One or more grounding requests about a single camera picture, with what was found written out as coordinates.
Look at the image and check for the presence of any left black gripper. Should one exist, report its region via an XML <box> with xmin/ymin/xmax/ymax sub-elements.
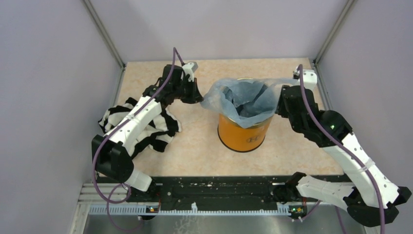
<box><xmin>172</xmin><ymin>77</ymin><xmax>204</xmax><ymax>104</ymax></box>

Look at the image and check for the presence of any translucent blue plastic trash bag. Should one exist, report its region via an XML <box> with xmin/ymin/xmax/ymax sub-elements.
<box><xmin>201</xmin><ymin>78</ymin><xmax>300</xmax><ymax>128</ymax></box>

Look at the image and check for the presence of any orange gold-rimmed trash bin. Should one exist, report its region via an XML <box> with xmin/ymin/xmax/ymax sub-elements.
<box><xmin>217</xmin><ymin>78</ymin><xmax>274</xmax><ymax>153</ymax></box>

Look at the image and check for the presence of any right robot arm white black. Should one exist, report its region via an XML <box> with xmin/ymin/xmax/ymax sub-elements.
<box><xmin>274</xmin><ymin>85</ymin><xmax>412</xmax><ymax>227</ymax></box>

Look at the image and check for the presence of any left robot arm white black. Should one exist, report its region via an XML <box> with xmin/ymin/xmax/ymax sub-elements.
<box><xmin>92</xmin><ymin>61</ymin><xmax>203</xmax><ymax>202</ymax></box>

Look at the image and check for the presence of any black white striped cloth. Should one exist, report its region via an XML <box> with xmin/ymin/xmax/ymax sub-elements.
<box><xmin>98</xmin><ymin>97</ymin><xmax>182</xmax><ymax>159</ymax></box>

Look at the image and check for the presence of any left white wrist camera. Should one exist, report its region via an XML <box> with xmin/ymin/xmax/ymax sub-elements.
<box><xmin>182</xmin><ymin>61</ymin><xmax>198</xmax><ymax>82</ymax></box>

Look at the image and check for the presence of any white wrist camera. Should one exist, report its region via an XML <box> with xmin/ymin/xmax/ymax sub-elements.
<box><xmin>293</xmin><ymin>67</ymin><xmax>318</xmax><ymax>91</ymax></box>
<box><xmin>182</xmin><ymin>61</ymin><xmax>198</xmax><ymax>82</ymax></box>

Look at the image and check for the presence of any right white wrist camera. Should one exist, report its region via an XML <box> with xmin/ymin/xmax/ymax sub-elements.
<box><xmin>293</xmin><ymin>67</ymin><xmax>318</xmax><ymax>91</ymax></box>

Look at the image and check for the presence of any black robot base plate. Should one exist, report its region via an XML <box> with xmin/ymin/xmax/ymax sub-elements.
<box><xmin>126</xmin><ymin>175</ymin><xmax>352</xmax><ymax>212</ymax></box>

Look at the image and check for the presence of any white toothed cable duct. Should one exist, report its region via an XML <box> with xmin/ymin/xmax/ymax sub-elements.
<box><xmin>108</xmin><ymin>202</ymin><xmax>291</xmax><ymax>216</ymax></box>

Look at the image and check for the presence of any right aluminium corner post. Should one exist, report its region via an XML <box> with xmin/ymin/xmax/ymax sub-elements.
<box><xmin>313</xmin><ymin>0</ymin><xmax>357</xmax><ymax>66</ymax></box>

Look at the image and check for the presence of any aluminium corner post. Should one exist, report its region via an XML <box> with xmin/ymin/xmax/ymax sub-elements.
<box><xmin>81</xmin><ymin>0</ymin><xmax>126</xmax><ymax>70</ymax></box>
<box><xmin>313</xmin><ymin>0</ymin><xmax>357</xmax><ymax>66</ymax></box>

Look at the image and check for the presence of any left aluminium corner post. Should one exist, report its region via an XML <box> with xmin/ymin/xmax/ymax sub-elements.
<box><xmin>81</xmin><ymin>0</ymin><xmax>126</xmax><ymax>70</ymax></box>

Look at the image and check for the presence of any aluminium frame rail front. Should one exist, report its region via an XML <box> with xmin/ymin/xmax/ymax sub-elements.
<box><xmin>77</xmin><ymin>183</ymin><xmax>128</xmax><ymax>206</ymax></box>

